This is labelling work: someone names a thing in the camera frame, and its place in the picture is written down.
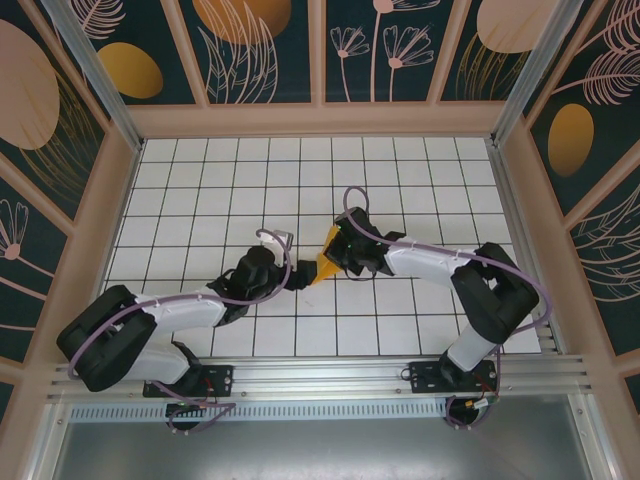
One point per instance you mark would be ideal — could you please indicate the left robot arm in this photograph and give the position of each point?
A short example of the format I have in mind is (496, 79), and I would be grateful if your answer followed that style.
(110, 330)

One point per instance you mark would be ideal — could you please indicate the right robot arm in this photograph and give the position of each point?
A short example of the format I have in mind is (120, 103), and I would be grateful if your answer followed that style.
(495, 300)

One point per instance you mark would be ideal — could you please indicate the grey metal shelf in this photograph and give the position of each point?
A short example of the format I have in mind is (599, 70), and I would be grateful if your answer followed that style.
(320, 450)

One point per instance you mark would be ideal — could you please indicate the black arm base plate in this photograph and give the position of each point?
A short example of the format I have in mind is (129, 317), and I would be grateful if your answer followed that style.
(220, 380)
(425, 377)

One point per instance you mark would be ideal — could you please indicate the long aluminium mounting rail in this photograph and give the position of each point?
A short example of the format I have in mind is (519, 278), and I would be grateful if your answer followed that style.
(320, 375)

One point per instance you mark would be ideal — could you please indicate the aluminium side rail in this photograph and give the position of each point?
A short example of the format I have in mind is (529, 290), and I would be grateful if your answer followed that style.
(520, 250)

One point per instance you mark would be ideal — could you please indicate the aluminium frame post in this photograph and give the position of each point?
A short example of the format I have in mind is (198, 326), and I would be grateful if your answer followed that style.
(95, 75)
(530, 65)

